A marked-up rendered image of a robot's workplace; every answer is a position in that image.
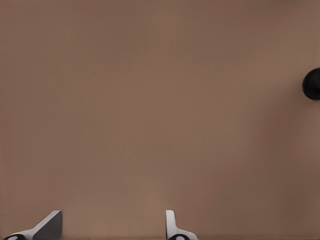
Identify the black round object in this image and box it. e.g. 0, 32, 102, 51
302, 67, 320, 102

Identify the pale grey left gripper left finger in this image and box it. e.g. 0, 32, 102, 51
1, 209, 63, 240

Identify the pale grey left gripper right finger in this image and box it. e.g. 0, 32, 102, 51
165, 209, 198, 240

